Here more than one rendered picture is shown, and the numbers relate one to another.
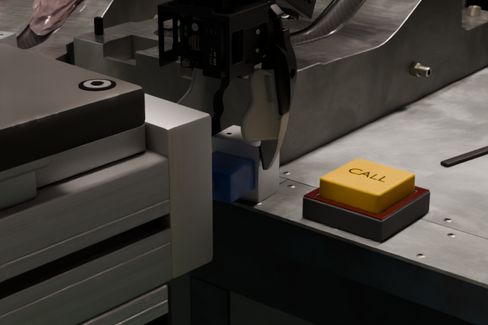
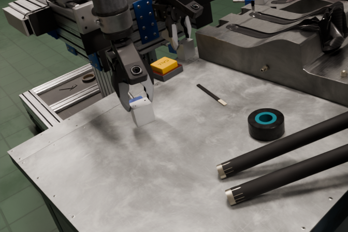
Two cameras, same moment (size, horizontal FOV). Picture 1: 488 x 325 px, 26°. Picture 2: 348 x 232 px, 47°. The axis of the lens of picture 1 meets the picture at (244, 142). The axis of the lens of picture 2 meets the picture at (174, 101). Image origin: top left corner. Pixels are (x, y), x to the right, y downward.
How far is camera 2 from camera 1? 1.63 m
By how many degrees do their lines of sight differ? 92
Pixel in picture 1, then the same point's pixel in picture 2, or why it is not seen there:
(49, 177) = (68, 6)
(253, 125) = (164, 34)
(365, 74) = (237, 53)
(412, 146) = (216, 80)
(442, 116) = (249, 86)
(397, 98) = (257, 73)
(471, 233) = not seen: hidden behind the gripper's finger
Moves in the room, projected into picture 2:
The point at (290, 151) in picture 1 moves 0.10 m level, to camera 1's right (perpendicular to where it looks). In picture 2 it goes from (207, 57) to (203, 73)
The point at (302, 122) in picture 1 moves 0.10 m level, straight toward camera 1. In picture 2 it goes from (210, 52) to (178, 53)
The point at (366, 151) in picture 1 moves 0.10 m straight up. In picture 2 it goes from (214, 72) to (209, 41)
